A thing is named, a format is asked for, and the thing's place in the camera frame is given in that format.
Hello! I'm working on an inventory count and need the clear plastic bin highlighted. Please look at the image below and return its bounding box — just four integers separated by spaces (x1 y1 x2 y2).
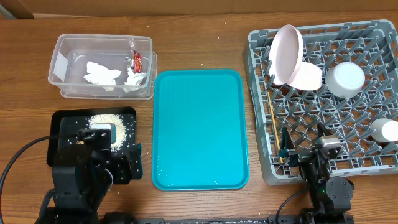
48 34 157 100

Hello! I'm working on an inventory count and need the black rail at table edge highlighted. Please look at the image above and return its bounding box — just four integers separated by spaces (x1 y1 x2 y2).
102 207 355 224

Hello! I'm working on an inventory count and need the wooden chopstick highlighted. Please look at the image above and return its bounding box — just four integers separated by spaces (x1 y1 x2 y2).
267 90 280 156

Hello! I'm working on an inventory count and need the large white plate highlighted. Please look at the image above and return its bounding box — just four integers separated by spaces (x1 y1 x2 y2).
269 24 303 86

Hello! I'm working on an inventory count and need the pink bowl with rice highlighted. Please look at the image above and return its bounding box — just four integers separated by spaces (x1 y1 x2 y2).
287 62 322 91

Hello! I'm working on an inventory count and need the pile of white rice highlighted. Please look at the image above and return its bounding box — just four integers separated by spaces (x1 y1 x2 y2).
88 114 126 152

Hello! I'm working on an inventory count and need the small white cup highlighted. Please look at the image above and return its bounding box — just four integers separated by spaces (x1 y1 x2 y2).
371 118 397 142

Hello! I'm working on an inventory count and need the black tray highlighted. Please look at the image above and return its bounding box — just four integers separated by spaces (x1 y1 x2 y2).
47 107 142 170

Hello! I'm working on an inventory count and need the teal plastic tray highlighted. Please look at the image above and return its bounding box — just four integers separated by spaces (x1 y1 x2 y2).
152 69 249 191

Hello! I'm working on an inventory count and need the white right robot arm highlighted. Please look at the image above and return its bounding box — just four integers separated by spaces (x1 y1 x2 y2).
275 123 354 223

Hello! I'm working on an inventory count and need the white napkin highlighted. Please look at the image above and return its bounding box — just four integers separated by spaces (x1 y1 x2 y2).
83 61 121 91
123 67 147 93

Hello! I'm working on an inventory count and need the grey-green bowl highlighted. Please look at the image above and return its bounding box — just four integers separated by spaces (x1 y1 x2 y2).
325 62 365 98

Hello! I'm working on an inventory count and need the grey dishwasher rack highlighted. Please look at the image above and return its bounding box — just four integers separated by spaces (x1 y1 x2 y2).
243 19 397 185

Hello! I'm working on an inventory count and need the red snack wrapper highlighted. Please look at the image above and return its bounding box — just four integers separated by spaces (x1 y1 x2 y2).
132 50 142 73

